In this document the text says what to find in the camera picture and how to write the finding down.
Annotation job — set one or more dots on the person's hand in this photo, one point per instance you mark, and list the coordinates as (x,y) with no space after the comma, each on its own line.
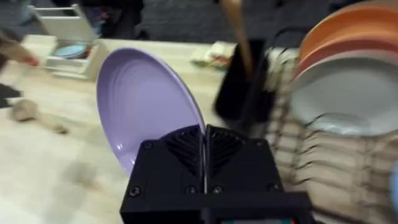
(15,51)

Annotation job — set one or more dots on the wooden utensil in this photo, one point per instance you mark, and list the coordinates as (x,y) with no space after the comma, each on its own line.
(239,34)

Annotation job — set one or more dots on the pale grey plate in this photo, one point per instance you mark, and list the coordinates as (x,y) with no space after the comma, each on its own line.
(345,93)

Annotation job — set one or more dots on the white peg rack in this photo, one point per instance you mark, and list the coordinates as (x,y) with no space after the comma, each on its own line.
(70,28)

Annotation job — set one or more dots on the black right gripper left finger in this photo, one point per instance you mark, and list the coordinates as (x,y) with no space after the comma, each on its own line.
(169,168)

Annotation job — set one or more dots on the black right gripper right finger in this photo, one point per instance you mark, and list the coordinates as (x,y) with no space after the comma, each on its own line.
(239,168)

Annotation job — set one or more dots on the flat black object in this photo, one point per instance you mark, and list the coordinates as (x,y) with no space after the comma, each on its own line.
(7,95)

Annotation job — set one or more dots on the purple plate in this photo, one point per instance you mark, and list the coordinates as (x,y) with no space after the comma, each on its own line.
(140,102)

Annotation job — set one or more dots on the orange plate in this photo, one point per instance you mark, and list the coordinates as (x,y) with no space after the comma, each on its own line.
(351,34)

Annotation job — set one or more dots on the board with toy blocks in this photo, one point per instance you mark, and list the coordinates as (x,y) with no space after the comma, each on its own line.
(214,56)

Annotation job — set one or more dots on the light blue plate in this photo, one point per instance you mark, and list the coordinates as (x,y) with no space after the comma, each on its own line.
(70,50)

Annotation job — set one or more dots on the black cutlery holder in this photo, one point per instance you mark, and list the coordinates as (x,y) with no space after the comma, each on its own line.
(239,93)

